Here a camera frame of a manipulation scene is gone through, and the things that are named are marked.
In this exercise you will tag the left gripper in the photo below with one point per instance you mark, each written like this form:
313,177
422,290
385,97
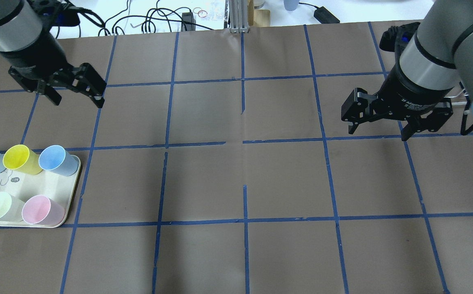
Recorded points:
36,56

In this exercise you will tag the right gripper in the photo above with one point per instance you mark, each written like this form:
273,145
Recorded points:
409,96

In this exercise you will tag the light blue plastic cup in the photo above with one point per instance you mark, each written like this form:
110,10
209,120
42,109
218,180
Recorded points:
58,160

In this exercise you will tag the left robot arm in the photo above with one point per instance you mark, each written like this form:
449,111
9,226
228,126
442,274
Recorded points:
20,26

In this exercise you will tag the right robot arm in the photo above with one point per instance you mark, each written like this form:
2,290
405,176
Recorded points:
431,57

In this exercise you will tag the yellow plastic cup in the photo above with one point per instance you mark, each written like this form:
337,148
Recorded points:
22,159

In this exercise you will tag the pink plastic cup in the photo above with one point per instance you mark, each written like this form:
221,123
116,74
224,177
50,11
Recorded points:
41,210

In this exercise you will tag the pale green plastic cup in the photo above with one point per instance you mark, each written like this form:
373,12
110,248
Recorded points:
10,207

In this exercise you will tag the cream plastic tray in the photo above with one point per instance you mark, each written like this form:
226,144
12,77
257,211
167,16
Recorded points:
24,186

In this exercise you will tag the black power adapter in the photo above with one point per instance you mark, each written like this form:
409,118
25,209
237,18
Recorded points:
323,16

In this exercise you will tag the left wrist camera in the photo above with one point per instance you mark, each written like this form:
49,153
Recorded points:
55,13

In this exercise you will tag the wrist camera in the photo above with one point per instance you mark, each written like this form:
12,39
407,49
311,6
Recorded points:
396,38
55,13

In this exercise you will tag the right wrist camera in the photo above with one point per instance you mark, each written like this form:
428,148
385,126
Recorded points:
396,38

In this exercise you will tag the aluminium frame post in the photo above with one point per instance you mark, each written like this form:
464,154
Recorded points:
238,16

